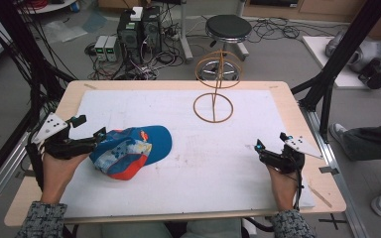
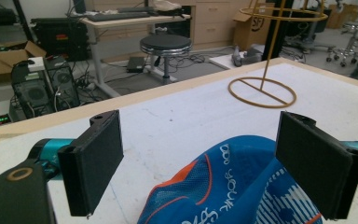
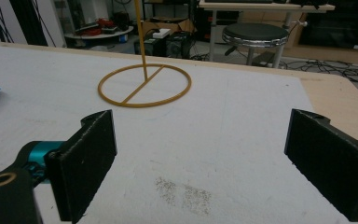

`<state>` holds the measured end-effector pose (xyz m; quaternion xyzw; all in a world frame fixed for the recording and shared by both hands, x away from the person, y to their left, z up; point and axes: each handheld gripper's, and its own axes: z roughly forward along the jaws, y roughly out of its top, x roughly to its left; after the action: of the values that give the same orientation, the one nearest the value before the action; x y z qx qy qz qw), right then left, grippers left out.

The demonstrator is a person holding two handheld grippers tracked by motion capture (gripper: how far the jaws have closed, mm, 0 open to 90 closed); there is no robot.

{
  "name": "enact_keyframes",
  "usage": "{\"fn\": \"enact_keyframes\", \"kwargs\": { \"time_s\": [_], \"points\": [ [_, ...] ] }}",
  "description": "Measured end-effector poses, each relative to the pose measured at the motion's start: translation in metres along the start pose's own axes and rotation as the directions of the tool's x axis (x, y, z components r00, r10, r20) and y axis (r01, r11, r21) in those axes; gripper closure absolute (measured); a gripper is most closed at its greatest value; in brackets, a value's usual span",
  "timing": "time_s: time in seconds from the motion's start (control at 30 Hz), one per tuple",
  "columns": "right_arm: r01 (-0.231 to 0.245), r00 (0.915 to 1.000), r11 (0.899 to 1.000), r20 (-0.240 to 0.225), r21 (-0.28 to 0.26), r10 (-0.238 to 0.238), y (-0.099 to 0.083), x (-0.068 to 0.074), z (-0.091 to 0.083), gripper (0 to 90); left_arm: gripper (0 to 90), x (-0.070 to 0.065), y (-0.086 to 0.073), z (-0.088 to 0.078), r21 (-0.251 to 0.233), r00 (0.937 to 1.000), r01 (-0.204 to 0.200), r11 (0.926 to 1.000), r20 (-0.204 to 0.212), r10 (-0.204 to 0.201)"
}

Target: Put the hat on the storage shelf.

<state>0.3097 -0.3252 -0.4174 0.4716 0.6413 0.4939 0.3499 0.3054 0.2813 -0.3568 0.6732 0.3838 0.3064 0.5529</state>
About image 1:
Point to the white table mat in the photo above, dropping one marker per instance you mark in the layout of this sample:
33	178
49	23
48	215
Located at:
195	165

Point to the blue and orange cap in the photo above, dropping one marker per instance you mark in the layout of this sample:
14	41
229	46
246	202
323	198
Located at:
132	152

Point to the person's left hand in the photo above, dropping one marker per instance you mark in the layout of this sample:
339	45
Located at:
58	175

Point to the white round table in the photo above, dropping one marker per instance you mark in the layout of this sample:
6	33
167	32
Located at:
49	6

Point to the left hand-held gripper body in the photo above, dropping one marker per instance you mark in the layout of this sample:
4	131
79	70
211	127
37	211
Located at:
59	147

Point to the thin wooden strip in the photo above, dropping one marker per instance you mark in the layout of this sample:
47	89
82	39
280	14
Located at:
319	196

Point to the grey robot shell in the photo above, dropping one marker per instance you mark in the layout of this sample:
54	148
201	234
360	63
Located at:
363	53

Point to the black round stool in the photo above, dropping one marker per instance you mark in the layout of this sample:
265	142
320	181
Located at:
228	28

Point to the grey tape piece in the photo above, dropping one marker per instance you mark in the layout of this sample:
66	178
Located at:
328	170

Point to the black computer tower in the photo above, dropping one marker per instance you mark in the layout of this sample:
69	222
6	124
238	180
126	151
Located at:
129	36
152	29

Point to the black frame strut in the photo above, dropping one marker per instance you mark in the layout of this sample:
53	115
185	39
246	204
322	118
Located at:
344	49
10	49

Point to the grey desk leg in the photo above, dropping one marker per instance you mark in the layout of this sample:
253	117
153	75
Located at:
186	36

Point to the clear plastic sheet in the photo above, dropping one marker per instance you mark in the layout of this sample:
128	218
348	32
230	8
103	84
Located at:
66	29

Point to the white floor board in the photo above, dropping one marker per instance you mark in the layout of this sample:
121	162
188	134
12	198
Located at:
320	56

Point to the person's right hand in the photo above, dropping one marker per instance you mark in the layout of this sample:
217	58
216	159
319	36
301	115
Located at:
282	190

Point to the aluminium rail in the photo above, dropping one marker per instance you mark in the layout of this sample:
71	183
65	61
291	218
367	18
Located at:
330	155
0	180

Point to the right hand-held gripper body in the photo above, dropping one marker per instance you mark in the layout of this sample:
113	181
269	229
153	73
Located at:
287	162

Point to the small white box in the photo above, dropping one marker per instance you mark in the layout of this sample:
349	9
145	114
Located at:
136	14

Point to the grey power supply unit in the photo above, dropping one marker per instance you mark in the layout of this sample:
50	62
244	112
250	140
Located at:
112	49
100	48

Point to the black tape cross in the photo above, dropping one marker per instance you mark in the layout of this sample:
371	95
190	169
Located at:
333	220

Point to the black device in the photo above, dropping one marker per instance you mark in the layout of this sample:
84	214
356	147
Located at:
375	76

